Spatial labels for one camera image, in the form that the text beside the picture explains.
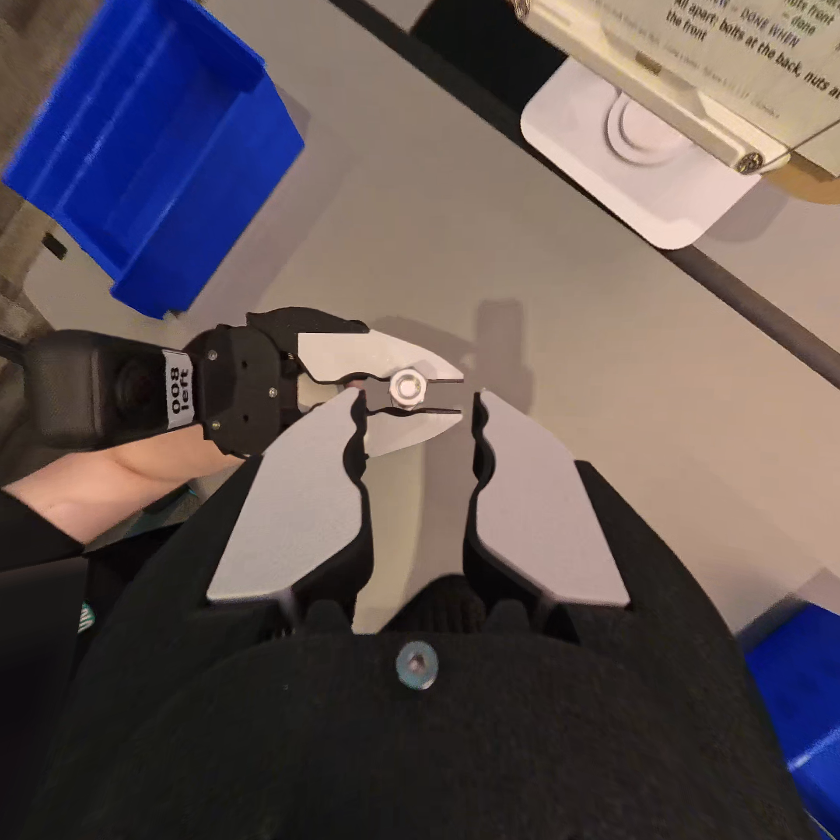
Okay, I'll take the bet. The person's left hand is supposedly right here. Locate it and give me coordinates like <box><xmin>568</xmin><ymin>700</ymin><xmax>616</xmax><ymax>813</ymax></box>
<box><xmin>120</xmin><ymin>423</ymin><xmax>245</xmax><ymax>485</ymax></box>

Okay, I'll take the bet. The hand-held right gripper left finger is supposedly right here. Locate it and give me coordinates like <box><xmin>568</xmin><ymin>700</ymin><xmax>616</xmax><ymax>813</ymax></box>
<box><xmin>205</xmin><ymin>387</ymin><xmax>375</xmax><ymax>609</ymax></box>

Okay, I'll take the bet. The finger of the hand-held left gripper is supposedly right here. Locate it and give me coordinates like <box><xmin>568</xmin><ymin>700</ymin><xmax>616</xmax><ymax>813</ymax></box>
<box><xmin>297</xmin><ymin>329</ymin><xmax>466</xmax><ymax>388</ymax></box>
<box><xmin>297</xmin><ymin>379</ymin><xmax>462</xmax><ymax>459</ymax></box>

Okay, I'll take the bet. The person's black clothing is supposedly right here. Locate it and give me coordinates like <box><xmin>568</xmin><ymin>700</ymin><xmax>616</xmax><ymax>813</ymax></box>
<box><xmin>0</xmin><ymin>489</ymin><xmax>204</xmax><ymax>840</ymax></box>

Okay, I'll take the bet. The blue divided plastic bin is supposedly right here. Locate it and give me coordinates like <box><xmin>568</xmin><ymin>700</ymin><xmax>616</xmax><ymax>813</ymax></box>
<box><xmin>2</xmin><ymin>0</ymin><xmax>306</xmax><ymax>320</ymax></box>

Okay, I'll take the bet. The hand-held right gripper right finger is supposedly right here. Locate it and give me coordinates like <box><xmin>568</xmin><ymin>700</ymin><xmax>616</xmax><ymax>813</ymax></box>
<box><xmin>462</xmin><ymin>388</ymin><xmax>632</xmax><ymax>610</ymax></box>

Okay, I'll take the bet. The instruction sheet in clear holder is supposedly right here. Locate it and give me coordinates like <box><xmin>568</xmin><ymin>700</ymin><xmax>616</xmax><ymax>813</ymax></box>
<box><xmin>525</xmin><ymin>0</ymin><xmax>840</xmax><ymax>178</ymax></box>

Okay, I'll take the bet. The person's left forearm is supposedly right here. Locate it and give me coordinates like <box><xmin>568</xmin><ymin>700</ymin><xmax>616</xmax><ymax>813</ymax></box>
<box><xmin>0</xmin><ymin>451</ymin><xmax>193</xmax><ymax>544</ymax></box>

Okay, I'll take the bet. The silver hex bolt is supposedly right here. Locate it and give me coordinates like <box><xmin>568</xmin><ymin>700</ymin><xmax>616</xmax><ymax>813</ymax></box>
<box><xmin>388</xmin><ymin>367</ymin><xmax>429</xmax><ymax>412</ymax></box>

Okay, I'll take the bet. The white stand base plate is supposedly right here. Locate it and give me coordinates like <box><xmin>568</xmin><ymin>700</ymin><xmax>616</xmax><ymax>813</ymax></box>
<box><xmin>520</xmin><ymin>58</ymin><xmax>765</xmax><ymax>250</ymax></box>

